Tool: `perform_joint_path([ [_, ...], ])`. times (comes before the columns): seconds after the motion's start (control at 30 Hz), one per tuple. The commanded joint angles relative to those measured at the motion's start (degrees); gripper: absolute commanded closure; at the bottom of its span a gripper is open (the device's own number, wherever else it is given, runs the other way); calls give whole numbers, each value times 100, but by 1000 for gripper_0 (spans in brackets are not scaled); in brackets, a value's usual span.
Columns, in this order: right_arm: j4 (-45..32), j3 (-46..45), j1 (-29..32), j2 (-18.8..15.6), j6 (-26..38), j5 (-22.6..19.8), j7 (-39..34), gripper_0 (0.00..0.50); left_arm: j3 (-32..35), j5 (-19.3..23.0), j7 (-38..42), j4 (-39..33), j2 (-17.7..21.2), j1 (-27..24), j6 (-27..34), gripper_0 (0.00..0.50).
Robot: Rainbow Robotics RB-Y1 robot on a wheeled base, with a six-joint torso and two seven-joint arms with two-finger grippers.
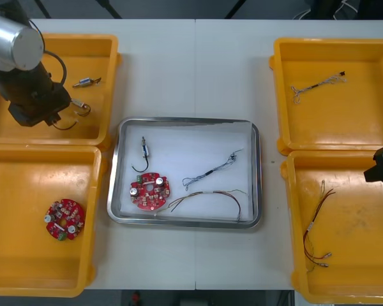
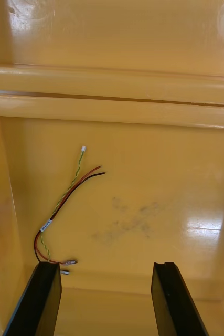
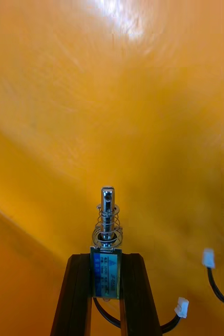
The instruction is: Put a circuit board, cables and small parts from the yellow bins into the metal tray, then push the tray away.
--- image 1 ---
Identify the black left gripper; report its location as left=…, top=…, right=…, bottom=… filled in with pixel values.
left=8, top=83, right=73, bottom=128

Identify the metal solenoid with black cable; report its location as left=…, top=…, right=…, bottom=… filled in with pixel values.
left=69, top=97, right=92, bottom=118
left=52, top=114, right=80, bottom=131
left=72, top=76, right=103, bottom=89
left=130, top=136, right=153, bottom=173

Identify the round red circuit board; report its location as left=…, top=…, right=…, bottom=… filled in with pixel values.
left=45, top=198, right=86, bottom=242
left=129, top=171, right=172, bottom=212

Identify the blue-white twisted wire harness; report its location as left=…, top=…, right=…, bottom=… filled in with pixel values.
left=289, top=71, right=347, bottom=105
left=181, top=147, right=245, bottom=192

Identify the red wire harness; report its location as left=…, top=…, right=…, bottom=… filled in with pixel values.
left=154, top=189, right=248, bottom=222
left=302, top=180, right=336, bottom=273

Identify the yellow-orange plastic bin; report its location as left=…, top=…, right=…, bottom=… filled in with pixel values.
left=280, top=149, right=383, bottom=305
left=268, top=37, right=383, bottom=157
left=0, top=33, right=122, bottom=151
left=0, top=143, right=108, bottom=299

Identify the steel tray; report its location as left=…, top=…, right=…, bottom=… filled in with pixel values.
left=107, top=116, right=264, bottom=229

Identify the black stand leg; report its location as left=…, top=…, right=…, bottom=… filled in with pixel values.
left=34, top=0, right=52, bottom=19
left=94, top=0, right=123, bottom=20
left=224, top=0, right=248, bottom=20

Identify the white sheet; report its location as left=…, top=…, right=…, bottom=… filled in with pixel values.
left=120, top=122, right=255, bottom=221

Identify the white cable bundle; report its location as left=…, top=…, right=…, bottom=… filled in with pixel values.
left=292, top=0, right=358, bottom=21

